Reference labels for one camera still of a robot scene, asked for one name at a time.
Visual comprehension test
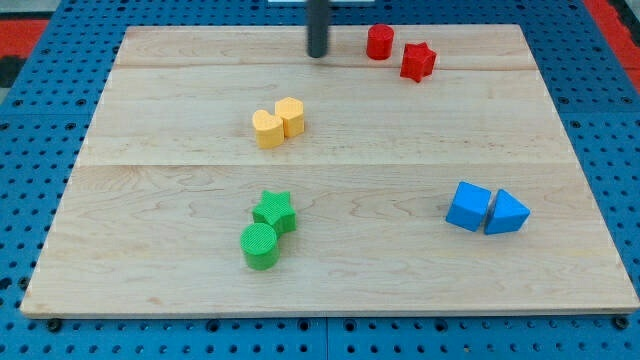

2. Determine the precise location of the green star block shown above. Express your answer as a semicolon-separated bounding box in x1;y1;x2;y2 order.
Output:
252;190;297;237

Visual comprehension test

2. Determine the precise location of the red star block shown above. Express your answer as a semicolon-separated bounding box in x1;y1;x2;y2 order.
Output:
400;42;437;83

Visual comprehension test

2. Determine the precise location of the yellow heart block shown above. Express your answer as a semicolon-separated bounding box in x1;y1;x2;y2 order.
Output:
252;109;285;149

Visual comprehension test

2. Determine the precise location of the yellow hexagon block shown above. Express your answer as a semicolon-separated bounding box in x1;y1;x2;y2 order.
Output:
275;97;305;138

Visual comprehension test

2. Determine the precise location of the green cylinder block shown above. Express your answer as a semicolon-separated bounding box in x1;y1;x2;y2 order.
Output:
240;223;280;271

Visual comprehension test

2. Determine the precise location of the light wooden board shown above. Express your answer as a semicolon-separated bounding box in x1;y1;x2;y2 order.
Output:
20;24;639;319

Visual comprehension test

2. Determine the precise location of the blue cube block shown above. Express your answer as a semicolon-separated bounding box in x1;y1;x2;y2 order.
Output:
445;181;491;232

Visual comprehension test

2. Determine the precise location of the red cylinder block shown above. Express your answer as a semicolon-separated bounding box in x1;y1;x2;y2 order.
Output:
366;24;395;60

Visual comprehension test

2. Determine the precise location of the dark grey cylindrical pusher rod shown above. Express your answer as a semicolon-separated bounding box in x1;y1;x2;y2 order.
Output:
306;0;330;58

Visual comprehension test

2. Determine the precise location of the blue triangle block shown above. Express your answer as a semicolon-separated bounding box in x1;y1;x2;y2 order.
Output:
484;189;531;235

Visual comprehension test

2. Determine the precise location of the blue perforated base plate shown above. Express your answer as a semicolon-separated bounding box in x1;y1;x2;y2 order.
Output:
1;0;639;359

